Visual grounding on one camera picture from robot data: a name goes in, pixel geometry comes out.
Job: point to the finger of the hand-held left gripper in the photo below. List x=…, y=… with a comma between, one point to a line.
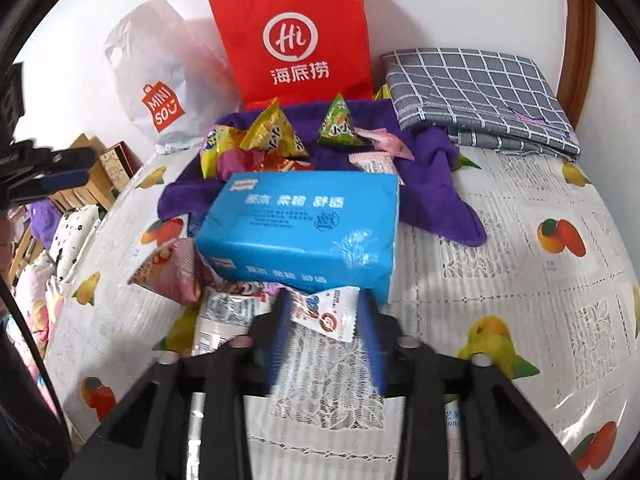
x=70, y=157
x=65, y=181

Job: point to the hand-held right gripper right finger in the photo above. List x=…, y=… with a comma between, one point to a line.
x=372, y=342

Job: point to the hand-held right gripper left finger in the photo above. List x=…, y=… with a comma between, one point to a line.
x=277, y=332

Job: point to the white red snack packet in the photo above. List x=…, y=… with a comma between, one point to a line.
x=325, y=315

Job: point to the pink yellow snack packet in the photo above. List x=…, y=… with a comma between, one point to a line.
x=220, y=157

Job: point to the green snack packet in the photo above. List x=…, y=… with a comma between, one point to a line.
x=340, y=125

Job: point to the wooden furniture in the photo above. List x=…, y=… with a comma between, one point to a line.
x=82, y=195

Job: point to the purple plush toy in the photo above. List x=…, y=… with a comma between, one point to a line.
x=45, y=220

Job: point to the brown patterned box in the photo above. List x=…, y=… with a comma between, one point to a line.
x=119, y=162

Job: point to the white black printed packet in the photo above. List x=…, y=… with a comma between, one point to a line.
x=225, y=315

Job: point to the white floral pillow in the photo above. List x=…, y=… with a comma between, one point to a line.
x=75, y=240

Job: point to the blue tissue pack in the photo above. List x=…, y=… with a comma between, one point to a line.
x=300, y=230

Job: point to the pink triangular snack packet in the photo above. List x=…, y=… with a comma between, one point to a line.
x=170, y=270

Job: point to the white plastic bag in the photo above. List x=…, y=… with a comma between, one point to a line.
x=150, y=60

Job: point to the floral bedding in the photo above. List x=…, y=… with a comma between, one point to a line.
x=40, y=305

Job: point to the fruit print tablecloth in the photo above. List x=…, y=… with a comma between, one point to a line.
x=500, y=270

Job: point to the purple towel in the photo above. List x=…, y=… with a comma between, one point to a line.
x=435, y=185

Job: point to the pink white snack packet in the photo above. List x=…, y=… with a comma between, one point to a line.
x=372, y=162

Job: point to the pink candy packet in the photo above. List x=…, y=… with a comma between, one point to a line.
x=387, y=142

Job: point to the orange yellow triangular packet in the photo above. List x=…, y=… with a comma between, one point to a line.
x=272, y=130

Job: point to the person's dark clothing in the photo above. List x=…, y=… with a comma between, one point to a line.
x=25, y=420

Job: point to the grey checked cloth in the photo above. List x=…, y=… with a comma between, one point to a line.
x=475, y=90

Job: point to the red paper bag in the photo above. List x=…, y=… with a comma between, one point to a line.
x=300, y=10

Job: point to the wooden door frame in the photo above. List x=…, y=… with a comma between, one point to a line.
x=580, y=50

